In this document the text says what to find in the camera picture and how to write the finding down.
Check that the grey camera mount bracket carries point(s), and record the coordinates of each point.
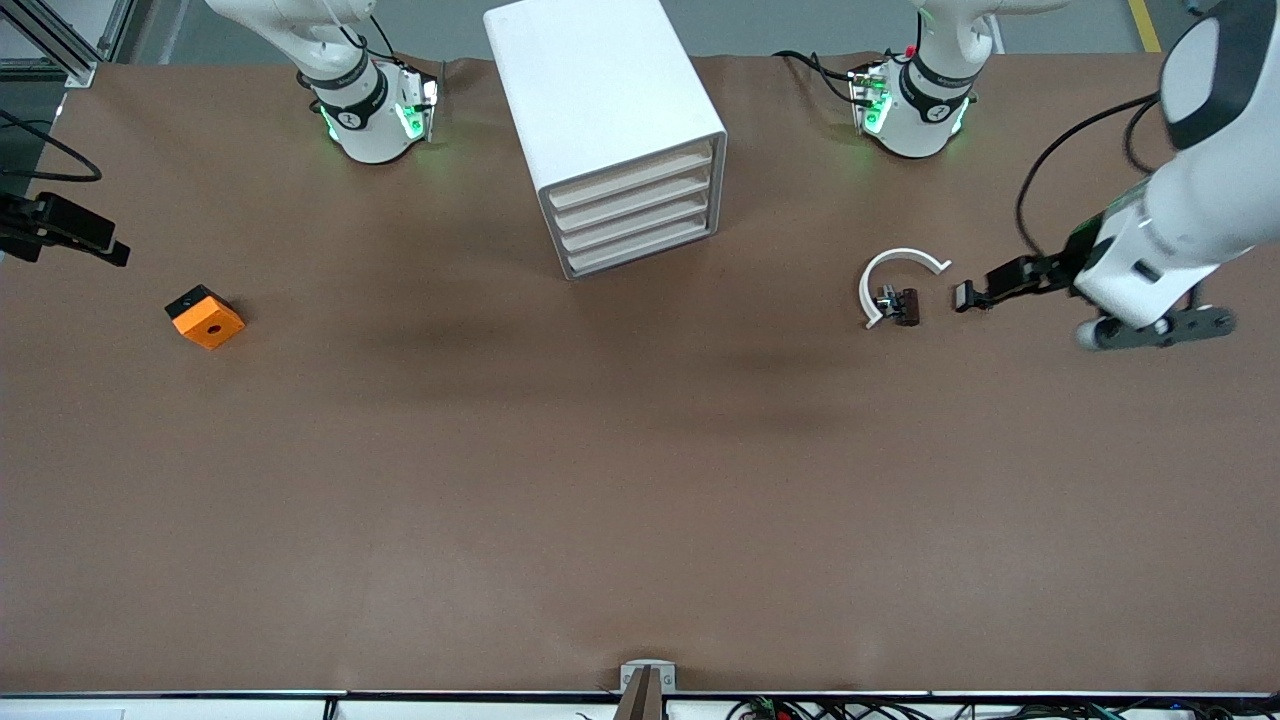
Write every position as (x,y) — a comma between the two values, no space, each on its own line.
(647,680)

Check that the aluminium frame profile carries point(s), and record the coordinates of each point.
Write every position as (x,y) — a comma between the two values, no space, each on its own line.
(60,50)

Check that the dark brown small component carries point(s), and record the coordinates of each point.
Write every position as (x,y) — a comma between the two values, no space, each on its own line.
(908,306)

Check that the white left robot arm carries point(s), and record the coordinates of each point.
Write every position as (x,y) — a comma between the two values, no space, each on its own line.
(1200,210)

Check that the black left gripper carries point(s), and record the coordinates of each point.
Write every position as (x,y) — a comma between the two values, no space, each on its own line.
(1058,267)

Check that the white curved plastic clip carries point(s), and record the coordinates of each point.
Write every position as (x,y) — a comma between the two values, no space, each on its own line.
(900,252)

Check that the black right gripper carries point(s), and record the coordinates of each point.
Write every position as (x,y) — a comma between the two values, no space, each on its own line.
(22,229)

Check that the brown table mat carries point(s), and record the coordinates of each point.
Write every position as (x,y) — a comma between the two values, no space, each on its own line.
(640,480)

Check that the orange cube with hole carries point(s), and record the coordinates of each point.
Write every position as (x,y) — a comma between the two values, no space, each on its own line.
(212,325)

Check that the small black component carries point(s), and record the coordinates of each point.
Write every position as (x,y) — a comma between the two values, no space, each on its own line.
(965,296)

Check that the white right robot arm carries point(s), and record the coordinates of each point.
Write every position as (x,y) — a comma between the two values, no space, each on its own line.
(360,120)

